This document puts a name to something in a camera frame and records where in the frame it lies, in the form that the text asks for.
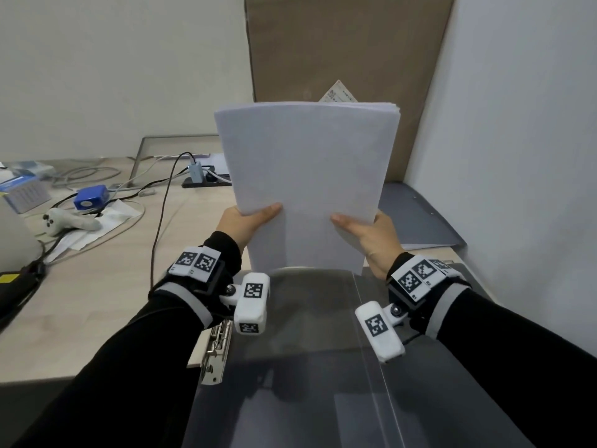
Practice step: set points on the person's right thumb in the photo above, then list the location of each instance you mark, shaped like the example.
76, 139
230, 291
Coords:
349, 223

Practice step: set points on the white paper sheets on desk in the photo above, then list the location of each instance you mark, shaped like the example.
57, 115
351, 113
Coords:
112, 219

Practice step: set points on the blue and white box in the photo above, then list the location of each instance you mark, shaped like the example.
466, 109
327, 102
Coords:
25, 193

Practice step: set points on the black device with yellow label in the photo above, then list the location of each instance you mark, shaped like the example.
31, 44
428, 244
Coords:
14, 286

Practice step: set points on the wrist tracker with markers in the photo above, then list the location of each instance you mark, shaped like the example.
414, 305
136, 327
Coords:
382, 328
247, 307

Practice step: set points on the person's right forearm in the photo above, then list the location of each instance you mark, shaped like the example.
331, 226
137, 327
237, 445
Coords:
508, 363

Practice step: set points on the white printed label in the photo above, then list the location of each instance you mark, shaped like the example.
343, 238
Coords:
339, 94

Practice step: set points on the left wrist tracker with markers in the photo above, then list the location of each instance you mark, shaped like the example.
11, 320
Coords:
247, 307

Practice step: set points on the person's left hand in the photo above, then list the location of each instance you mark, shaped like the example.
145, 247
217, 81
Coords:
238, 226

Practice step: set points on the grey folder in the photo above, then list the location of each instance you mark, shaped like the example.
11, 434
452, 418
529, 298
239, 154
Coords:
415, 214

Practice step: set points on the stack of white paper sheets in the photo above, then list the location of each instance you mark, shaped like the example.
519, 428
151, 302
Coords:
308, 181

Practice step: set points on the light grey rounded object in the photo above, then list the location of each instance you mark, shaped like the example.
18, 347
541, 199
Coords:
16, 237

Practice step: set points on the black power strip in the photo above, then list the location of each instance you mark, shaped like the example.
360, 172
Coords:
205, 180

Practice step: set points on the blue box device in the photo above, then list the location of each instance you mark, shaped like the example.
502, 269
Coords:
91, 197

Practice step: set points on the grey framed glass pane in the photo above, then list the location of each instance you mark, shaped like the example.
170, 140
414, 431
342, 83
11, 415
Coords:
149, 158

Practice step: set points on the right wrist tracker with markers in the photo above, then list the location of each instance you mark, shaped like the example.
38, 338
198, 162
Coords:
382, 328

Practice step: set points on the person's left forearm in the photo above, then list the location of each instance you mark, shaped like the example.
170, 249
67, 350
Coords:
130, 359

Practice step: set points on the grey plug adapter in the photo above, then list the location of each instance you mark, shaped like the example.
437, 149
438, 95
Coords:
196, 172

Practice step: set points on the person's left thumb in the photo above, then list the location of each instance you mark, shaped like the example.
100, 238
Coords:
266, 212

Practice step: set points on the brown cardboard board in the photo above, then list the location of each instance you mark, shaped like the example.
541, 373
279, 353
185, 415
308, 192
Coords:
345, 46

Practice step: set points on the white handheld controller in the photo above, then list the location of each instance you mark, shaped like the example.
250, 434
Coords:
70, 221

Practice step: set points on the metal binder clip mechanism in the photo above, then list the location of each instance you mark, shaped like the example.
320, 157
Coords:
217, 352

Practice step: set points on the person's right hand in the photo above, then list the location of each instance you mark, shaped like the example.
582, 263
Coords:
378, 244

